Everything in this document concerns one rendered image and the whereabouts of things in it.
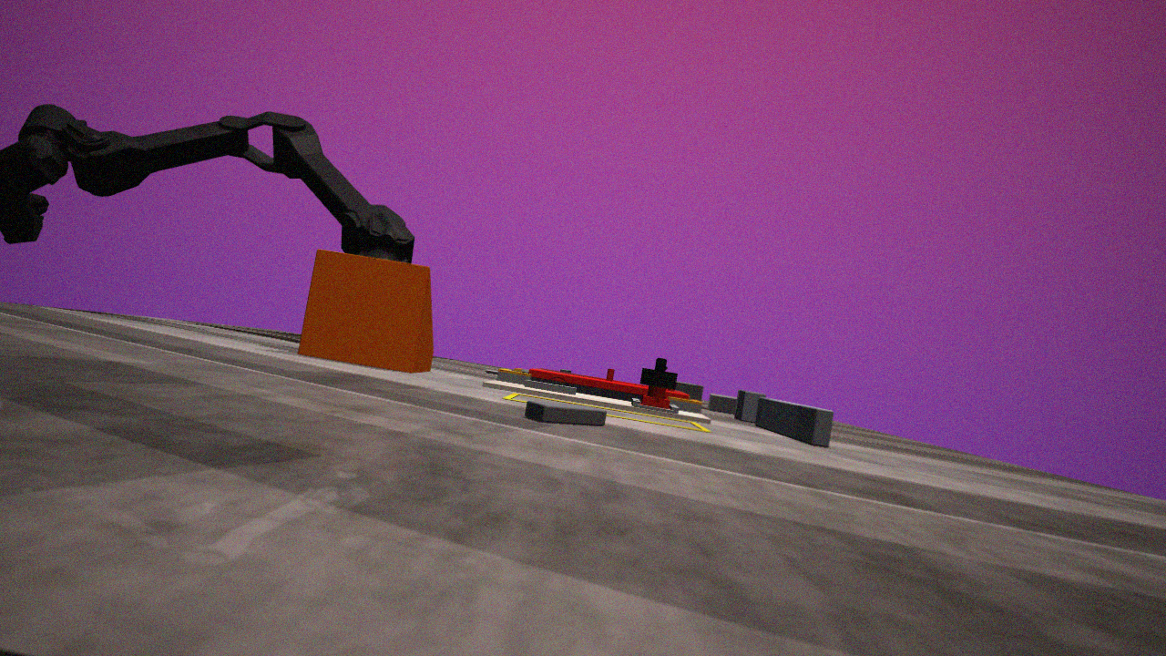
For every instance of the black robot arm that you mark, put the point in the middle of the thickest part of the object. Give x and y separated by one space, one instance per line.
106 163

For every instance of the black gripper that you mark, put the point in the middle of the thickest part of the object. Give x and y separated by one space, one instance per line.
10 192

